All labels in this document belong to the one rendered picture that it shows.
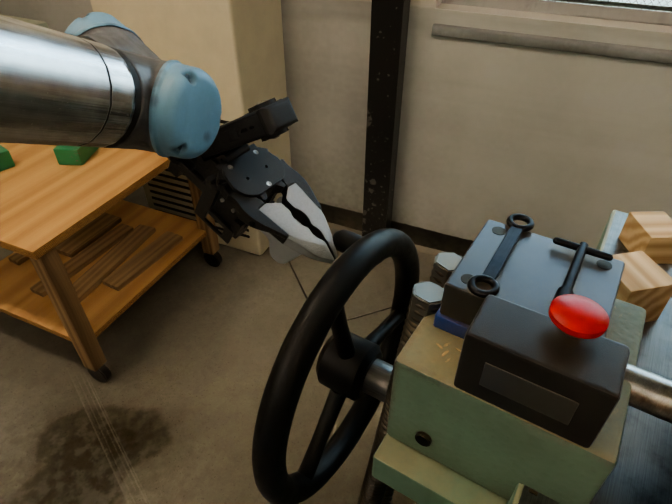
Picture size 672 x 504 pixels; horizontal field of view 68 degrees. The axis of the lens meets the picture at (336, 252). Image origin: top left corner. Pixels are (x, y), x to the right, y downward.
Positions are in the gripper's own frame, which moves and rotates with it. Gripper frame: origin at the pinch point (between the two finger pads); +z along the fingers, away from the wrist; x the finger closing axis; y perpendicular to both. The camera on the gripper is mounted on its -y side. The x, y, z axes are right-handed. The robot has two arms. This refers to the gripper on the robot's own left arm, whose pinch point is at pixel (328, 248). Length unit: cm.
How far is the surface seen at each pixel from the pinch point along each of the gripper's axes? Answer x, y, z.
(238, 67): -76, 55, -61
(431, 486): 16.0, -7.1, 17.7
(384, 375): 6.3, 0.7, 12.4
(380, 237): 2.0, -8.0, 3.1
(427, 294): 8.9, -13.6, 8.3
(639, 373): 7.5, -19.8, 20.7
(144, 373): -16, 115, -20
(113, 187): -31, 75, -56
